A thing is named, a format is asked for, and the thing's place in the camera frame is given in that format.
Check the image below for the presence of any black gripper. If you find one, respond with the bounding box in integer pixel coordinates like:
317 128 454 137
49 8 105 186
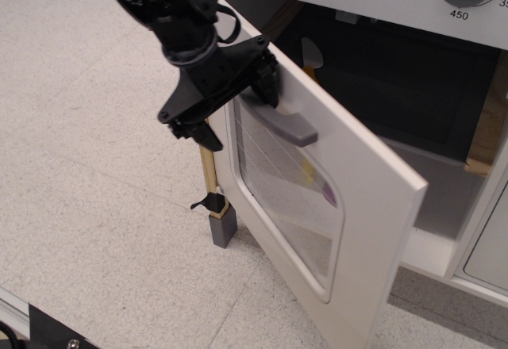
158 35 279 152

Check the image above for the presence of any grey oven door handle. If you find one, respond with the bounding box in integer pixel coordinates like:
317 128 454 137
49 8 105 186
240 94 318 148

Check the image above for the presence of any white oven door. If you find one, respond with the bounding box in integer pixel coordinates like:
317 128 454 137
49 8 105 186
209 44 428 348

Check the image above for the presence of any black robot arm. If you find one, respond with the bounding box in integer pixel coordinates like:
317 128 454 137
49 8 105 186
116 0 279 151

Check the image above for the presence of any white toy oven cabinet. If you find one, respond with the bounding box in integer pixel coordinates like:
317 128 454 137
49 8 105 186
229 0 507 305

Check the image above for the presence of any yellow toy banana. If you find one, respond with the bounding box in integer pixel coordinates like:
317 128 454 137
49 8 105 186
301 158 315 183

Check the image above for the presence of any black tape piece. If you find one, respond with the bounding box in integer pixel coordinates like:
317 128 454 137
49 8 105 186
190 192 225 213

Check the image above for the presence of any grey plastic foot cap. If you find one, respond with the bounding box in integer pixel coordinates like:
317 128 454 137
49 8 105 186
209 205 238 249

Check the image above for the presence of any purple toy eggplant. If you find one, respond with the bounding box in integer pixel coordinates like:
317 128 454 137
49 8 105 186
321 182 337 208

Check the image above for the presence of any white cabinet door right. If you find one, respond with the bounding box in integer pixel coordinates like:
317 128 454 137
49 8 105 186
446 136 507 305

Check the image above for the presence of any wooden corner post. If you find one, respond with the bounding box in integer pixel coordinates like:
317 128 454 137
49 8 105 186
199 147 229 220

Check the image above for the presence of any yellow handled toy knife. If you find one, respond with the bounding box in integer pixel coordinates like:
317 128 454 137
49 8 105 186
301 37 324 82

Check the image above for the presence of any wooden shelf rail left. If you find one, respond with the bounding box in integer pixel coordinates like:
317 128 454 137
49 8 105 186
260 0 305 42

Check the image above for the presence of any wooden shelf rail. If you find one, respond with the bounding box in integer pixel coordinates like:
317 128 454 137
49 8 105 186
464 79 508 178
260 0 305 42

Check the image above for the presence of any wooden shelf rail right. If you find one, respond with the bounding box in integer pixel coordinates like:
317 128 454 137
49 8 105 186
464 79 508 178

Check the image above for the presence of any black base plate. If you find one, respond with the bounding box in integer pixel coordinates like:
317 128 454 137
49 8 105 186
25 305 98 349

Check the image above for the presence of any aluminium frame rail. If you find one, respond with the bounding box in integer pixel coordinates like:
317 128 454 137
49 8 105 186
0 287 30 339

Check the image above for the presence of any black cable loop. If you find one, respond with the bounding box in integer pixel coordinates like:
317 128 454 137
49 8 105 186
0 320 21 349

